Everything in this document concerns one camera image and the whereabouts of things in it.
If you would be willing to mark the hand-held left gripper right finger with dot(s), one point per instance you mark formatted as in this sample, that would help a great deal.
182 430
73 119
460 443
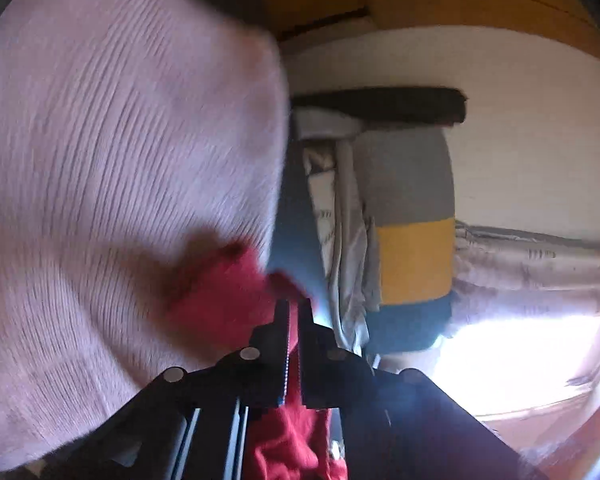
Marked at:
307 360

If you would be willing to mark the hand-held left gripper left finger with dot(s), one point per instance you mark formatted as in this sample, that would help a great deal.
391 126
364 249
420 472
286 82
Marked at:
282 355

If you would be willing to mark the red knit sweater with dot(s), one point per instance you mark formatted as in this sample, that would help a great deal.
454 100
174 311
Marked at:
230 300

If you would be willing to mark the blue bed sheet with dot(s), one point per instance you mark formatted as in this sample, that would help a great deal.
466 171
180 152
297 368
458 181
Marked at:
295 230

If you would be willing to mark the light grey garment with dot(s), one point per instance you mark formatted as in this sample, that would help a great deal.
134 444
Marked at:
350 240

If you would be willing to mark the grey yellow blue blanket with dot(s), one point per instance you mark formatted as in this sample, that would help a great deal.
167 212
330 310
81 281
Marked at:
410 200

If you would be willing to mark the white floral bedding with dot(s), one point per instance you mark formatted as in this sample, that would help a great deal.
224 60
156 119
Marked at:
530 265

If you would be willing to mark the pink ribbed cloth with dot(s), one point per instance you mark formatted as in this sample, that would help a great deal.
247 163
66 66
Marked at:
105 160

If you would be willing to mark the dark bar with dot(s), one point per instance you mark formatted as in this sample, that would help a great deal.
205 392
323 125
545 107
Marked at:
380 105

